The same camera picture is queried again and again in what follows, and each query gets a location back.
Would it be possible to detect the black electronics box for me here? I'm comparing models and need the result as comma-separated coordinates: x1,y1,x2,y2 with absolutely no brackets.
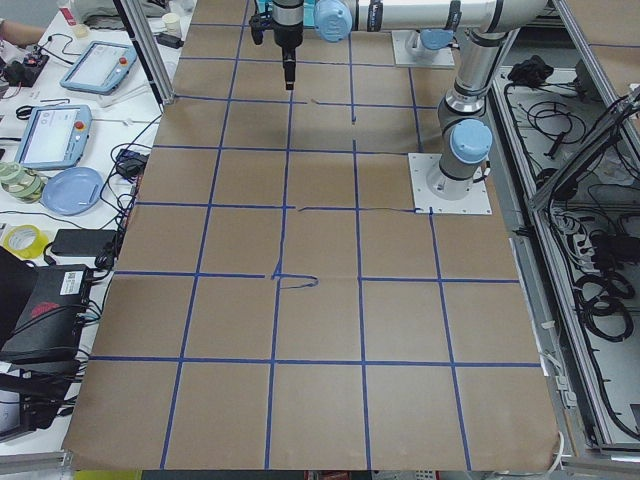
1,264,91,364

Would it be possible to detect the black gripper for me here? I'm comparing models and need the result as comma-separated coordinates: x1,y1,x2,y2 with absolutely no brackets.
249,0,304,91

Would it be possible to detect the yellow tape roll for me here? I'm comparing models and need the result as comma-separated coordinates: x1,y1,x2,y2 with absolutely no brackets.
2,225,49,260

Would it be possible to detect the lower teach pendant tablet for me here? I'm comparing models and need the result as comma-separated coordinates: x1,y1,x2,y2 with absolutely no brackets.
15,105,93,171

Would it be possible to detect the teach pendant tablet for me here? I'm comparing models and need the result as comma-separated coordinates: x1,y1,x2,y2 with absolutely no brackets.
59,41,138,95
15,105,93,171

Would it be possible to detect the light blue plate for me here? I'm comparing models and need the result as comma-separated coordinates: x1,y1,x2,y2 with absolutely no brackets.
41,167,103,216

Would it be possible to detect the upper teach pendant tablet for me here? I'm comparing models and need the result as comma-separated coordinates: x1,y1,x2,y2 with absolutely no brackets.
59,41,138,95

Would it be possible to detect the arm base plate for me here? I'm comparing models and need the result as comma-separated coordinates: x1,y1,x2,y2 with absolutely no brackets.
392,29,455,69
408,153,492,215

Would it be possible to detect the aluminium frame post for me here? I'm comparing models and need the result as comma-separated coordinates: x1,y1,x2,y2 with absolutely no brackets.
113,0,174,106

